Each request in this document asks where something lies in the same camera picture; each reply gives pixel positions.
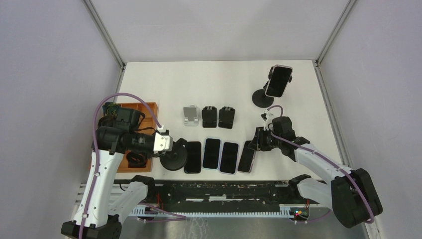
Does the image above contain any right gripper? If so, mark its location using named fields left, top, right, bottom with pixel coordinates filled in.
left=247, top=126, right=282, bottom=151

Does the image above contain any black round base stand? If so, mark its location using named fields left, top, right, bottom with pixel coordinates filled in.
left=159, top=150, right=187, bottom=171

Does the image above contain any black phone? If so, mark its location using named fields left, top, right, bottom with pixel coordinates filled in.
left=184, top=141, right=202, bottom=174

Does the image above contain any pink case phone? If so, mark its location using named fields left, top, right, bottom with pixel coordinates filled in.
left=237, top=140, right=256, bottom=173

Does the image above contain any light blue case phone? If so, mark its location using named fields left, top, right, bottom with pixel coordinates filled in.
left=202, top=138, right=221, bottom=170

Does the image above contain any white folding phone stand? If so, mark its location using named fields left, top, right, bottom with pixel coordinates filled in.
left=183, top=105, right=199, bottom=126

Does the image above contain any lilac case phone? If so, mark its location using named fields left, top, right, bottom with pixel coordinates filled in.
left=219, top=142, right=239, bottom=174

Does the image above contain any black folding phone stand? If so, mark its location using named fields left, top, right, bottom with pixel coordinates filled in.
left=202, top=106, right=217, bottom=128

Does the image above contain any clear case phone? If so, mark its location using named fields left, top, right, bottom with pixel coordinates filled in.
left=265, top=65, right=293, bottom=98

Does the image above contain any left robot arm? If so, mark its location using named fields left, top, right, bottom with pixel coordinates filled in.
left=61, top=108, right=187, bottom=239

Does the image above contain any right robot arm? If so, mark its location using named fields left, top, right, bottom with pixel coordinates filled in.
left=248, top=113, right=383, bottom=228

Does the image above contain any orange wooden organizer tray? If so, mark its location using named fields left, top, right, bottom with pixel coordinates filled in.
left=96, top=102, right=157, bottom=173

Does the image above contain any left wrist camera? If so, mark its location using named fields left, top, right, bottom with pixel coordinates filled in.
left=153, top=125, right=173, bottom=153

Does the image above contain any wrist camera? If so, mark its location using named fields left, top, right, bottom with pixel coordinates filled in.
left=153, top=125, right=173, bottom=153
left=261, top=110, right=274, bottom=131

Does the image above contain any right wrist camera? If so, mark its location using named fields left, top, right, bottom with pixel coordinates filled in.
left=261, top=110, right=274, bottom=131

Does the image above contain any black coiled strap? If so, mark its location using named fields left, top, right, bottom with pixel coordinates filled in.
left=127, top=152, right=149, bottom=169

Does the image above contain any white slotted cable duct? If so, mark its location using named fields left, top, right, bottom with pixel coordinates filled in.
left=129, top=206, right=295, bottom=219

